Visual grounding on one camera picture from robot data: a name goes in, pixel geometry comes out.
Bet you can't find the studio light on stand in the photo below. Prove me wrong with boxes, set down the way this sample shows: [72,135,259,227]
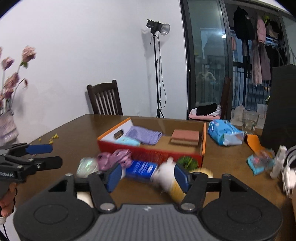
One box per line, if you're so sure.
[146,19,171,118]

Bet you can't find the blue wet wipes pack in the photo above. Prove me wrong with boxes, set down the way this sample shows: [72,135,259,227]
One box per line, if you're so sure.
[208,119,245,146]

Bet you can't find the pink satin scrunchie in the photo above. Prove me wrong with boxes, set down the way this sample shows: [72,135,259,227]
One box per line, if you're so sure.
[97,149,133,172]

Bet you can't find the sliding glass door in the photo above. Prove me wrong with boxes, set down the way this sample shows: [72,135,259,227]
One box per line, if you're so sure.
[180,0,296,121]

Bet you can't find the person's left hand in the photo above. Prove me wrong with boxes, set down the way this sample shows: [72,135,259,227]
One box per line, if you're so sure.
[0,189,17,218]

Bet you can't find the pink layered sponge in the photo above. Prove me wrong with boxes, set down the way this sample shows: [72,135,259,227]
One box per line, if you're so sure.
[171,129,200,146]

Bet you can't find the yellow sheep plush toy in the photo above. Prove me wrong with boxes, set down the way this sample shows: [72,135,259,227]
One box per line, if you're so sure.
[150,156,214,205]

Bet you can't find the pink hanging coat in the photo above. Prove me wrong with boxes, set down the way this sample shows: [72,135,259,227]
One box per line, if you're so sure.
[251,19,267,84]

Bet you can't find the orange packet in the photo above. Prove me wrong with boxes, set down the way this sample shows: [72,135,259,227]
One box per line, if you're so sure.
[245,134,264,153]

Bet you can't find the black hanging jacket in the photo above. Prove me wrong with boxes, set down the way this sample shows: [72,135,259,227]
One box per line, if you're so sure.
[233,6,255,41]

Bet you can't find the white charger cable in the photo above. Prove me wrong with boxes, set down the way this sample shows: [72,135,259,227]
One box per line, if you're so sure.
[281,146,296,199]

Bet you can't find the dark wooden chair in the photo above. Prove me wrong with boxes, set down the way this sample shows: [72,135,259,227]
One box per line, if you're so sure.
[87,80,123,116]

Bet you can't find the scattered yellow petals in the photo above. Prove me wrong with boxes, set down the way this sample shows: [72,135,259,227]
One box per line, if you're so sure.
[38,133,60,144]

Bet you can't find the white plastic bags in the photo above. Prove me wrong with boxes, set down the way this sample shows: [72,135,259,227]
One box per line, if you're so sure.
[230,104,246,127]

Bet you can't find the black folded garment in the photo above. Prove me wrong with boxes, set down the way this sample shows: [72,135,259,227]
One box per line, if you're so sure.
[196,103,218,116]

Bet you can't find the white spray bottle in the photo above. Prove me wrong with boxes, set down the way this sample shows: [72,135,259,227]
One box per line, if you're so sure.
[270,145,287,179]

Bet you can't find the purple towel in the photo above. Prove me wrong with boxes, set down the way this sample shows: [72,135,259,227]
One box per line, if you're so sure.
[125,126,163,146]

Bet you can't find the wooden chair with cushion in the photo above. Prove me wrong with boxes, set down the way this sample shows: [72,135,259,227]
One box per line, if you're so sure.
[188,76,232,121]

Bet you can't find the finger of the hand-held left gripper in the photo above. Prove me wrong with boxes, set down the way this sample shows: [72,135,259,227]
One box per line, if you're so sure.
[5,143,53,158]
[22,156,63,174]

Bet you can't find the blue white packet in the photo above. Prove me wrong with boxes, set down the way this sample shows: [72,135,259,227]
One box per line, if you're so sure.
[124,160,159,182]

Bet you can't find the lilac textured vase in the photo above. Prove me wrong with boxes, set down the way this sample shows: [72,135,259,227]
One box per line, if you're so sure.
[0,111,19,145]

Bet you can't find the clear glass cup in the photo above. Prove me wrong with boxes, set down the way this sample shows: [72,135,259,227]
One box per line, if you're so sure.
[242,109,260,134]

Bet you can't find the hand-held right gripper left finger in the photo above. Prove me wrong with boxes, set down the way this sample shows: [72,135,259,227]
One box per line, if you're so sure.
[48,163,122,214]

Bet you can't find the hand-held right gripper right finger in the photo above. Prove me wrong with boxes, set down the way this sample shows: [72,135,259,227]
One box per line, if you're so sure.
[174,163,248,212]

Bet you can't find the light blue cloth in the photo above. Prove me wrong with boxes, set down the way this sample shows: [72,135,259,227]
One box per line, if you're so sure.
[115,137,141,146]

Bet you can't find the dried pink rose bouquet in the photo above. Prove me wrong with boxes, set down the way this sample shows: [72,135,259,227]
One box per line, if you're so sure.
[0,46,37,115]

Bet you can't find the red cardboard box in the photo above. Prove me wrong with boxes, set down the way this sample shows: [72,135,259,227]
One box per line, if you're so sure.
[97,117,207,169]

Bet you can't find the small teal packet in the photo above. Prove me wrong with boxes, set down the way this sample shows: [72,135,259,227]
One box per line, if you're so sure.
[246,149,276,176]

